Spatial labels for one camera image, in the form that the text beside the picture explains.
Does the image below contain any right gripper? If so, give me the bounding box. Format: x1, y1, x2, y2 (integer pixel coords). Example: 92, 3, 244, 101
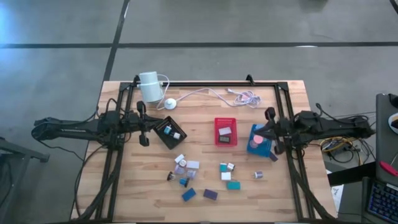
255, 106, 300, 156

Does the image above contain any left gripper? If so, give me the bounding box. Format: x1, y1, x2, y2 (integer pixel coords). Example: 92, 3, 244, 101
124, 100, 164, 147

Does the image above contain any black hourglass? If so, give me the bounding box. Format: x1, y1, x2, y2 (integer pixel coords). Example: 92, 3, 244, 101
166, 171, 190, 188

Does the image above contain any blue plastic basket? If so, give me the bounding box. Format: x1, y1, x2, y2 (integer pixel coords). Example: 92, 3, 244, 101
246, 123, 274, 158

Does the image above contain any black plastic basket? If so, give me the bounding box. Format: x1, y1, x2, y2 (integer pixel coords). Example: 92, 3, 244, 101
153, 115, 188, 151

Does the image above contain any white cylindrical projector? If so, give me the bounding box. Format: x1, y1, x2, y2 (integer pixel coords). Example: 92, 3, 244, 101
138, 71, 165, 104

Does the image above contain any red plastic basket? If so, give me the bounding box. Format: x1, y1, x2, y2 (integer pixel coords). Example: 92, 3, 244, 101
213, 116, 238, 147

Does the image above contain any lilac hourglass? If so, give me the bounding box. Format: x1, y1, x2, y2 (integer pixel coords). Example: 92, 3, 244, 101
174, 164, 198, 180

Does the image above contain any blue box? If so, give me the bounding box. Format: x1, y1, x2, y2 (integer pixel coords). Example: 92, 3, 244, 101
181, 187, 197, 202

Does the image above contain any white paper sheet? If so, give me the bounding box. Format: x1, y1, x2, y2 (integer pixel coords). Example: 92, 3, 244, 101
331, 185, 345, 212

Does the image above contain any grey side desk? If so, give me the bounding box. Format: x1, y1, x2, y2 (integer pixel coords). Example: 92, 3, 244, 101
375, 93, 398, 187

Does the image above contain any red pen-like tool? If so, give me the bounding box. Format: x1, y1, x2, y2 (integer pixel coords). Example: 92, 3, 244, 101
379, 161, 398, 177

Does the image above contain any black keyboard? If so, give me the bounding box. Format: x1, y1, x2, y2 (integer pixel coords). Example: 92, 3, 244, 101
366, 179, 398, 223

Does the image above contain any grey metal stand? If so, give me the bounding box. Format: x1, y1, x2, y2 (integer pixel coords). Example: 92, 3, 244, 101
0, 136, 50, 224

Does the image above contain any pinkish white coiled cable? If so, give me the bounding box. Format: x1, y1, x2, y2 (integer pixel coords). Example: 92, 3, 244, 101
174, 88, 262, 109

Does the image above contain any black aluminium table frame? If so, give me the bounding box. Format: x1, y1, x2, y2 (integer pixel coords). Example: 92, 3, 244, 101
82, 74, 335, 223

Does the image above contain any yellow cable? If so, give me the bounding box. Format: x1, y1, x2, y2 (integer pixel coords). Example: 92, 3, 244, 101
320, 136, 346, 154

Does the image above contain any black cable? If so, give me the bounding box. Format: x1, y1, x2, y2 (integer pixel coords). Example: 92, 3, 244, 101
73, 144, 106, 218

